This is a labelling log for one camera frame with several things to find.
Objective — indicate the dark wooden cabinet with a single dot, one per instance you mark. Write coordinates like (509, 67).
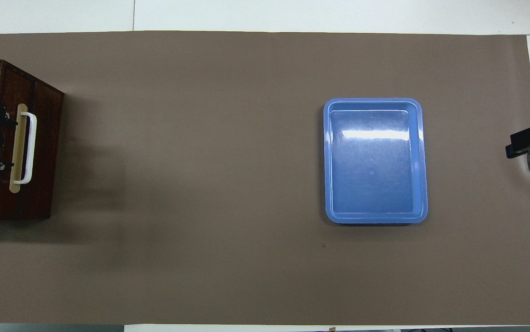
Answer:
(48, 161)

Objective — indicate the blue plastic tray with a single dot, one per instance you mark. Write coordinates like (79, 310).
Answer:
(375, 161)

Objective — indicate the brown table mat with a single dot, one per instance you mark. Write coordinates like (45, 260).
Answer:
(200, 184)

